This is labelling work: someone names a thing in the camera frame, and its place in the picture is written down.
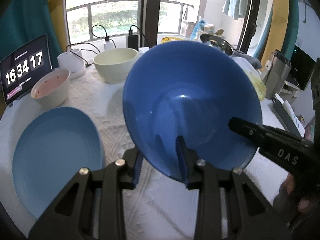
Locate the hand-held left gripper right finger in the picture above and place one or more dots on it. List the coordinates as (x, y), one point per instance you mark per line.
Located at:
(186, 160)

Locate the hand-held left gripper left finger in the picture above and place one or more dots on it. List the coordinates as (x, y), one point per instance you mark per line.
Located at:
(136, 165)

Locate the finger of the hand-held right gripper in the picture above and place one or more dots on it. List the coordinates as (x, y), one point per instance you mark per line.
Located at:
(250, 131)

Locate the dark blue bowl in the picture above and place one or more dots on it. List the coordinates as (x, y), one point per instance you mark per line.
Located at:
(187, 92)

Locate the light blue plate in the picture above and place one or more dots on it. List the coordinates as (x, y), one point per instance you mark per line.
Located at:
(57, 150)

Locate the cream bowl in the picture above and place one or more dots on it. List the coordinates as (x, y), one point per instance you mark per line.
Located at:
(115, 62)

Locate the white bowl pink inside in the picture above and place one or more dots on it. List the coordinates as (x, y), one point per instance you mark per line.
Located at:
(50, 87)

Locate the person's right hand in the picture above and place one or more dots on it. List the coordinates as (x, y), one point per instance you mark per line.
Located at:
(300, 207)

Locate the yellow patterned cloth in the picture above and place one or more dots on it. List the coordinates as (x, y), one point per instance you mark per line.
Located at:
(258, 85)

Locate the grey box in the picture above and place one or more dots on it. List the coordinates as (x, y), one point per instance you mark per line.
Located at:
(275, 75)

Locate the black monitor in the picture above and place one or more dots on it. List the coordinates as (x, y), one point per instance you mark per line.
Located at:
(302, 67)

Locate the steel bowl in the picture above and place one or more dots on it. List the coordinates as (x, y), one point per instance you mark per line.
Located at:
(217, 42)

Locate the white round device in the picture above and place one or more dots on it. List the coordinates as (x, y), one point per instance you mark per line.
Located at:
(71, 65)

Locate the yellow packet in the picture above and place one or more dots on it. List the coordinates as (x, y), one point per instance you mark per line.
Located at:
(172, 39)

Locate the white charger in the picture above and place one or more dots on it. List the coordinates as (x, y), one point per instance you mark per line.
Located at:
(108, 45)

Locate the black charger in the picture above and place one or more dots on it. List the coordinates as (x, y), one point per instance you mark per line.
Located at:
(133, 41)

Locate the tablet showing clock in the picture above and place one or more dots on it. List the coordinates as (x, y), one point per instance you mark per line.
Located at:
(23, 67)

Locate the balcony railing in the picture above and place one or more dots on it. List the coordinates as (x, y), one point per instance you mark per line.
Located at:
(115, 3)

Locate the yellow curtain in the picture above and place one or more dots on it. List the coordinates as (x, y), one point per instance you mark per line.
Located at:
(58, 17)

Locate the teal curtain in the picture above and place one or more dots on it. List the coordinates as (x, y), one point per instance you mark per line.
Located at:
(25, 12)

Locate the dark window frame post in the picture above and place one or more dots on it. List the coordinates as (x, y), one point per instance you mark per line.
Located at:
(151, 10)

